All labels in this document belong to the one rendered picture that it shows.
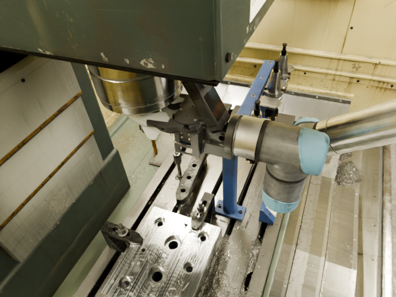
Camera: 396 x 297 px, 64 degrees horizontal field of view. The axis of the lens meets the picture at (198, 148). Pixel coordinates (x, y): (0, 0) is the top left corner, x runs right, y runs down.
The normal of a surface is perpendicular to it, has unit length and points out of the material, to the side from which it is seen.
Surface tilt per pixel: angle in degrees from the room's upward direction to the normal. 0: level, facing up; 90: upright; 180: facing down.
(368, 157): 17
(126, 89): 90
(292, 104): 24
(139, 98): 90
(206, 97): 62
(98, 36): 90
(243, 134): 44
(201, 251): 0
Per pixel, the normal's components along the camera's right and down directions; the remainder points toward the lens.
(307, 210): -0.01, -0.80
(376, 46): -0.39, 0.66
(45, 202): 0.93, 0.21
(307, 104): -0.22, -0.39
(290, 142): -0.29, -0.14
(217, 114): 0.76, -0.11
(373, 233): -0.34, -0.75
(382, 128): -0.70, 0.26
